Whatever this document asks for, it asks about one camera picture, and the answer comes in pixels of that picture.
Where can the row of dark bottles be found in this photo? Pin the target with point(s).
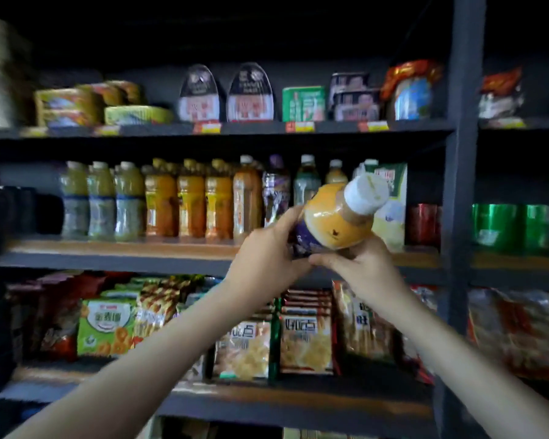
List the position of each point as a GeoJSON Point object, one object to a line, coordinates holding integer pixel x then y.
{"type": "Point", "coordinates": [25, 212]}

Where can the orange juice bottle yellow cap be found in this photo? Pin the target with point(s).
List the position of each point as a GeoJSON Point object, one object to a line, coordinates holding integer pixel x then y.
{"type": "Point", "coordinates": [218, 205]}
{"type": "Point", "coordinates": [161, 205]}
{"type": "Point", "coordinates": [191, 205]}

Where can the amber tea bottle white cap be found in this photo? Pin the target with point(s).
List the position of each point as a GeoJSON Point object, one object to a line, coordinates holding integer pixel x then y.
{"type": "Point", "coordinates": [247, 201]}

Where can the person's right hand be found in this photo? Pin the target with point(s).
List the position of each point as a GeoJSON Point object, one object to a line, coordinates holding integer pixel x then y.
{"type": "Point", "coordinates": [370, 274]}

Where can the green and white drink carton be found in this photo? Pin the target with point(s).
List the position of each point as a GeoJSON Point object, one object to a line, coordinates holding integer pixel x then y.
{"type": "Point", "coordinates": [393, 219]}

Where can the pile of clear red packets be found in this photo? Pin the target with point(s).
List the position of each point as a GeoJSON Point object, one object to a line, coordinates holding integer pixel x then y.
{"type": "Point", "coordinates": [519, 333]}

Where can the orange drink bottle white cap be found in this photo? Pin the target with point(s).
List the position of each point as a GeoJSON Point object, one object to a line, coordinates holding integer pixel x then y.
{"type": "Point", "coordinates": [336, 214]}

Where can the row of red-edged cracker packets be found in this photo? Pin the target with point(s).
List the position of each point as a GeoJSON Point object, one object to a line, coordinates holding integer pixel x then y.
{"type": "Point", "coordinates": [306, 338]}

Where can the red clear snack packet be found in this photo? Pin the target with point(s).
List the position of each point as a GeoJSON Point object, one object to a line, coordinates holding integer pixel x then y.
{"type": "Point", "coordinates": [418, 342]}

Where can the green snack bag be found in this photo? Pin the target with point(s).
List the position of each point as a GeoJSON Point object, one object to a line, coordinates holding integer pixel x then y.
{"type": "Point", "coordinates": [106, 326]}

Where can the flat yellow green tin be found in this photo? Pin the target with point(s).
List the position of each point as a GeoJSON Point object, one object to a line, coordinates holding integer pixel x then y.
{"type": "Point", "coordinates": [137, 115]}

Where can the red and white snack packet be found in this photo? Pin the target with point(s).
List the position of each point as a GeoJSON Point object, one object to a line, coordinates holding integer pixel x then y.
{"type": "Point", "coordinates": [501, 95]}

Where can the person's left thumb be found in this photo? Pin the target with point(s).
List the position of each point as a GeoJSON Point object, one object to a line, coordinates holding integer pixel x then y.
{"type": "Point", "coordinates": [289, 223]}

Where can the yellow oval tin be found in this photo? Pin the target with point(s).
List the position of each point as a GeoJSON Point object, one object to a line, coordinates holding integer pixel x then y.
{"type": "Point", "coordinates": [128, 91]}
{"type": "Point", "coordinates": [101, 93]}

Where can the person's left forearm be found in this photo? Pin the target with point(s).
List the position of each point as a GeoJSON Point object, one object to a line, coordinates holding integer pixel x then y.
{"type": "Point", "coordinates": [132, 370]}

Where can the red and blue snack bag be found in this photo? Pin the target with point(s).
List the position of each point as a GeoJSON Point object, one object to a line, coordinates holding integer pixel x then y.
{"type": "Point", "coordinates": [411, 93]}

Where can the large yellow food tin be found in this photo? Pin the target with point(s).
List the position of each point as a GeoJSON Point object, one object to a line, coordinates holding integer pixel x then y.
{"type": "Point", "coordinates": [66, 107]}

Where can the dark metal shelf unit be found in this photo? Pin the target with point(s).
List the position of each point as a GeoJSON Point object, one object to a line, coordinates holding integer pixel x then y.
{"type": "Point", "coordinates": [457, 132]}

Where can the person's right thumb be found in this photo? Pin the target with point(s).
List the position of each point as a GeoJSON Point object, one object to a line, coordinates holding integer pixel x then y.
{"type": "Point", "coordinates": [331, 262]}

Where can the dark rectangular food tin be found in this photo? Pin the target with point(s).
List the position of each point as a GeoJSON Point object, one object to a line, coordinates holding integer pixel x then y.
{"type": "Point", "coordinates": [347, 82]}
{"type": "Point", "coordinates": [357, 106]}

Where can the green food box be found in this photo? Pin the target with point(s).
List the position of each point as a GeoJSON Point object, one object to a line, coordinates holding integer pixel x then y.
{"type": "Point", "coordinates": [304, 104]}

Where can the person's right forearm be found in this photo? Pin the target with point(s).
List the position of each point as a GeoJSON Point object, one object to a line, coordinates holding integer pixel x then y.
{"type": "Point", "coordinates": [476, 370]}

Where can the pale green drink bottle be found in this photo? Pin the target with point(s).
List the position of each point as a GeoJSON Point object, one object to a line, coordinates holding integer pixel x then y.
{"type": "Point", "coordinates": [74, 201]}
{"type": "Point", "coordinates": [101, 203]}
{"type": "Point", "coordinates": [129, 203]}

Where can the green drink can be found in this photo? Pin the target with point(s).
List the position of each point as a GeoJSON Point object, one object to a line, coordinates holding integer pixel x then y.
{"type": "Point", "coordinates": [495, 226]}
{"type": "Point", "coordinates": [540, 226]}

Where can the yellow red price tag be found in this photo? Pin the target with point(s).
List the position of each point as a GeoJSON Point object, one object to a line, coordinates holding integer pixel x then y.
{"type": "Point", "coordinates": [34, 132]}
{"type": "Point", "coordinates": [373, 126]}
{"type": "Point", "coordinates": [300, 127]}
{"type": "Point", "coordinates": [503, 123]}
{"type": "Point", "coordinates": [207, 127]}
{"type": "Point", "coordinates": [106, 130]}

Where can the person's left hand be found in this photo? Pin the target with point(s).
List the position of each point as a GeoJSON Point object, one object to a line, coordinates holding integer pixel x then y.
{"type": "Point", "coordinates": [260, 260]}

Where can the small orange drink bottle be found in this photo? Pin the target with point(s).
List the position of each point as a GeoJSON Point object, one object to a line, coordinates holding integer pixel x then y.
{"type": "Point", "coordinates": [336, 173]}

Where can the cracker packet green edge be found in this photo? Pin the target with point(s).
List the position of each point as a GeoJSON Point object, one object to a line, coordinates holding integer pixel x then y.
{"type": "Point", "coordinates": [243, 349]}

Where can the pile of red snack packets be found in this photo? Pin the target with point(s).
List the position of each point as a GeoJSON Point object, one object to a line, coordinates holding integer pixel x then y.
{"type": "Point", "coordinates": [57, 310]}

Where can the purple drink bottle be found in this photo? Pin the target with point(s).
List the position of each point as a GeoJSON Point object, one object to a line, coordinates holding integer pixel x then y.
{"type": "Point", "coordinates": [276, 191]}

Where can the red drink can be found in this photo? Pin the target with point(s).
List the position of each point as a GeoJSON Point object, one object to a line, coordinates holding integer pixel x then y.
{"type": "Point", "coordinates": [423, 224]}

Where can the green tea bottle white cap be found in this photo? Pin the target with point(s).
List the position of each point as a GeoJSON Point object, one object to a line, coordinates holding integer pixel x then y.
{"type": "Point", "coordinates": [306, 182]}

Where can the brown clear biscuit packet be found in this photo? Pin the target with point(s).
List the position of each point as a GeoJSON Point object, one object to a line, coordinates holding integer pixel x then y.
{"type": "Point", "coordinates": [363, 329]}

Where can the row of striped snack packets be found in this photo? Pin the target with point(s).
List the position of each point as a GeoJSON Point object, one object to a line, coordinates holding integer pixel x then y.
{"type": "Point", "coordinates": [158, 304]}

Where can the black dome-shaped meat package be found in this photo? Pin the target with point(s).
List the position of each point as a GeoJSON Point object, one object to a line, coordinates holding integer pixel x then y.
{"type": "Point", "coordinates": [199, 98]}
{"type": "Point", "coordinates": [250, 95]}

